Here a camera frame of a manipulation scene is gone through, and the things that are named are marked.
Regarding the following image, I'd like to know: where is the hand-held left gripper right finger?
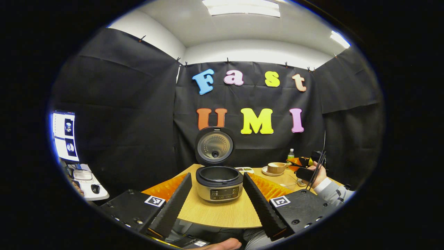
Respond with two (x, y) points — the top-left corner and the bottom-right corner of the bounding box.
(243, 172), (330, 242)

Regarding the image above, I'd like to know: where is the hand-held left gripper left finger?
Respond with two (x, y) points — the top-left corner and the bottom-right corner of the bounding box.
(99, 173), (192, 239)

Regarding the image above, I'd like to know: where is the wooden spoon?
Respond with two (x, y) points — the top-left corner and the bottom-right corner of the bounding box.
(266, 160), (295, 175)

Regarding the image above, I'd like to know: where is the silver black rice cooker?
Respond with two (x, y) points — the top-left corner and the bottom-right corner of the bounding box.
(194, 127), (244, 203)

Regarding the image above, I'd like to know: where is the white round plate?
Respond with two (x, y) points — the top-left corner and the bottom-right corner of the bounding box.
(261, 166), (288, 176)

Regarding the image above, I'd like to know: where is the person's gray clothing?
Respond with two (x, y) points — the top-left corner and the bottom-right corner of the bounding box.
(243, 229), (273, 250)

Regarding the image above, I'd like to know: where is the white side table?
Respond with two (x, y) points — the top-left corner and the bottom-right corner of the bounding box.
(66, 163), (110, 201)

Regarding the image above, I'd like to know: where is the white keyboard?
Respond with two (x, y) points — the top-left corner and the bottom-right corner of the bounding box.
(73, 169), (93, 182)

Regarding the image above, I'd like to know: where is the small ceiling light panel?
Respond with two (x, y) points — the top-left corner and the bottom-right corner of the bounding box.
(330, 31), (351, 49)

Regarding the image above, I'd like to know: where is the computer monitor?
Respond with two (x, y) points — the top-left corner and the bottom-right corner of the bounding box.
(51, 110), (80, 163)

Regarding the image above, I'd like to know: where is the large ceiling light panel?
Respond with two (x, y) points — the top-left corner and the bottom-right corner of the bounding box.
(202, 0), (281, 18)

